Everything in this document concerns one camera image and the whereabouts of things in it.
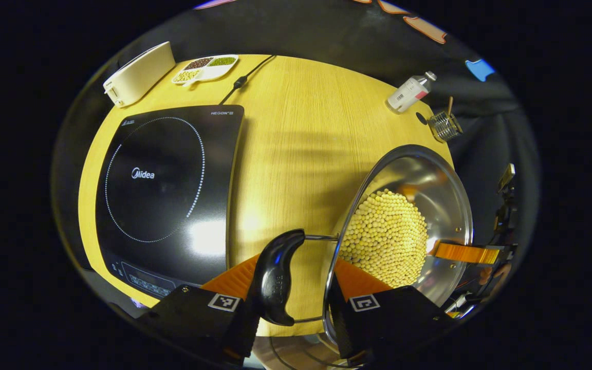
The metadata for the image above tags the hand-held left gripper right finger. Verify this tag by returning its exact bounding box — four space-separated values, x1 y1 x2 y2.
327 257 456 366

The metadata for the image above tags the black induction cooktop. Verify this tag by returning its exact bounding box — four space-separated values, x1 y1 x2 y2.
95 104 245 301

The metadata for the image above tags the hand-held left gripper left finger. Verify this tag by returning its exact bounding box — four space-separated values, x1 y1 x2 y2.
137 253 261 366

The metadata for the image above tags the clear plastic bottle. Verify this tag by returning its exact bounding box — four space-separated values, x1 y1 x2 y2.
386 71 437 114

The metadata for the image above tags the white divided dish with beans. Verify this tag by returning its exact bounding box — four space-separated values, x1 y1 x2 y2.
171 54 239 86

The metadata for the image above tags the black power cable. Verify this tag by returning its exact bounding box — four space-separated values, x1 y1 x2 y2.
218 54 276 105

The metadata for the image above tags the white toaster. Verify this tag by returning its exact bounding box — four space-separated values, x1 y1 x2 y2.
103 41 176 108

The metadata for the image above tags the glass jar with stick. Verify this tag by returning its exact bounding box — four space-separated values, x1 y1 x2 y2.
426 96 464 143

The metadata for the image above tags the pile of yellow soybeans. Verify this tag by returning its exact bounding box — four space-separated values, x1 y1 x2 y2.
338 189 429 288

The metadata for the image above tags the steel pot with black handles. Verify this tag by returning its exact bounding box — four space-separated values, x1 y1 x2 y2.
247 144 474 370

